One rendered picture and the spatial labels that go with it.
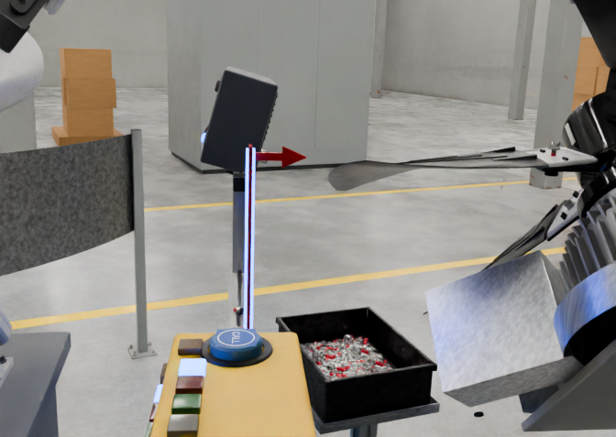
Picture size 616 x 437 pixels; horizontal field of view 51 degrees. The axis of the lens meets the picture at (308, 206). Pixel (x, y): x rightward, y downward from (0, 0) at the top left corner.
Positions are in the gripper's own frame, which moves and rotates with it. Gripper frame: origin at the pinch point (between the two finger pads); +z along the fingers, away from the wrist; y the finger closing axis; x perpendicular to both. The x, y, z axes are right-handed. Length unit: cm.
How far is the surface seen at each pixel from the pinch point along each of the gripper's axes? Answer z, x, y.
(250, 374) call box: 20.7, -26.6, -29.3
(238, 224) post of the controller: -9, -51, 43
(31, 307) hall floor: 18, -72, 276
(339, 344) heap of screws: 6, -64, 14
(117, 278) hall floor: -17, -107, 295
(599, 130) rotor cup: -21, -54, -28
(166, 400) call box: 24.8, -21.7, -29.6
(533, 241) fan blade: -12, -63, -17
